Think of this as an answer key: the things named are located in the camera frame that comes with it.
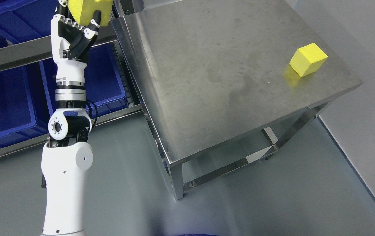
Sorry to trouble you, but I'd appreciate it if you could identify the blue bin upper left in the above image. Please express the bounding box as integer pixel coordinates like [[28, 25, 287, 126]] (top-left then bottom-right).
[[0, 0, 57, 44]]

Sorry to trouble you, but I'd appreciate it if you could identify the blue bin lower middle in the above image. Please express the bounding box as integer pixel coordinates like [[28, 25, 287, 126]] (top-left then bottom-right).
[[39, 43, 128, 118]]

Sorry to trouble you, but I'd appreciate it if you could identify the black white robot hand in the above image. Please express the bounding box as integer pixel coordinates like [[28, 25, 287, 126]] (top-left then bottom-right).
[[50, 0, 102, 90]]

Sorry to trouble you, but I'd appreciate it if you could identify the yellow foam block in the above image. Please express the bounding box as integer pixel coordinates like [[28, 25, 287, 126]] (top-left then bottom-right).
[[289, 42, 328, 78], [68, 0, 113, 26]]

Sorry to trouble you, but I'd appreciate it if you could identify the blue bin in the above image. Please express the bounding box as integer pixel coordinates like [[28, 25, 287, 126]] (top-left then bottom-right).
[[0, 0, 57, 44], [0, 63, 50, 149], [39, 43, 128, 118]]

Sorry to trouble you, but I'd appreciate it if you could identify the blue bin lower left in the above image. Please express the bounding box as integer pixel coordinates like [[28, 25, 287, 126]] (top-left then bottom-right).
[[0, 63, 50, 149]]

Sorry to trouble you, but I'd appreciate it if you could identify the stainless steel table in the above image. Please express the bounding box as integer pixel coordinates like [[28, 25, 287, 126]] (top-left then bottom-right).
[[111, 0, 362, 200]]

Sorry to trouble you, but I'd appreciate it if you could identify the steel shelf rack left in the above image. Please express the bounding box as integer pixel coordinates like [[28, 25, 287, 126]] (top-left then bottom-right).
[[0, 23, 142, 157]]

